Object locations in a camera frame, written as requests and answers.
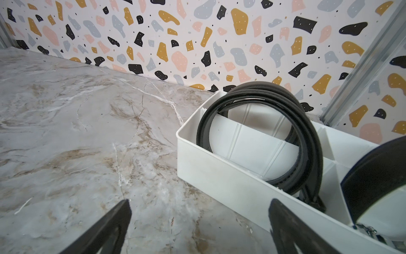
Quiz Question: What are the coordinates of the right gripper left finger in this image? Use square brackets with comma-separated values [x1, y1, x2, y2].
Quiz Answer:
[62, 199, 132, 254]

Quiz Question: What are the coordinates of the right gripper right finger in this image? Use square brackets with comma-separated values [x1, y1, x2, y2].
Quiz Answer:
[268, 199, 338, 254]

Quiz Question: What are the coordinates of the long black belt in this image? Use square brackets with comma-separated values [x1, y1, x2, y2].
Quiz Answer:
[196, 89, 326, 212]
[340, 135, 406, 251]

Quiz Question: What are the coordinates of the white divided storage box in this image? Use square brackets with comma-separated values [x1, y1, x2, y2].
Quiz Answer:
[176, 91, 395, 254]

